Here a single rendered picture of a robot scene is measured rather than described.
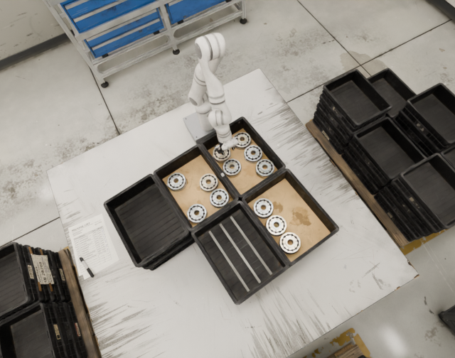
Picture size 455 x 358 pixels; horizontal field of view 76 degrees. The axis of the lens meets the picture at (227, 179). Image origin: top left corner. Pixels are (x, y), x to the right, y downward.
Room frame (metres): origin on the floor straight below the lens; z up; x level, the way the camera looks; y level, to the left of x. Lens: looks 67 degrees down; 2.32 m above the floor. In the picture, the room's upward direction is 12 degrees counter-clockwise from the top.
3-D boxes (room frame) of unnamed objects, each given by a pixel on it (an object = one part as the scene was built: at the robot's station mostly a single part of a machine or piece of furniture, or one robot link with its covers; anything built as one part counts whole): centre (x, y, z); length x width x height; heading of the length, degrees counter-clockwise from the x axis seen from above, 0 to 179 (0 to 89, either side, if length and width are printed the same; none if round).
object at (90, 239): (0.45, 0.84, 0.70); 0.33 x 0.23 x 0.01; 17
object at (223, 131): (0.78, -0.02, 1.15); 0.09 x 0.07 x 0.15; 80
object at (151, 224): (0.47, 0.45, 0.87); 0.40 x 0.30 x 0.11; 23
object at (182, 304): (0.47, 0.14, 0.35); 1.60 x 1.60 x 0.70; 17
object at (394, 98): (1.26, -1.39, 0.26); 0.40 x 0.30 x 0.23; 17
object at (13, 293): (0.38, 1.48, 0.37); 0.40 x 0.30 x 0.45; 17
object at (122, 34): (2.43, 0.64, 0.60); 0.72 x 0.03 x 0.56; 107
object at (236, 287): (0.22, 0.02, 0.87); 0.40 x 0.30 x 0.11; 23
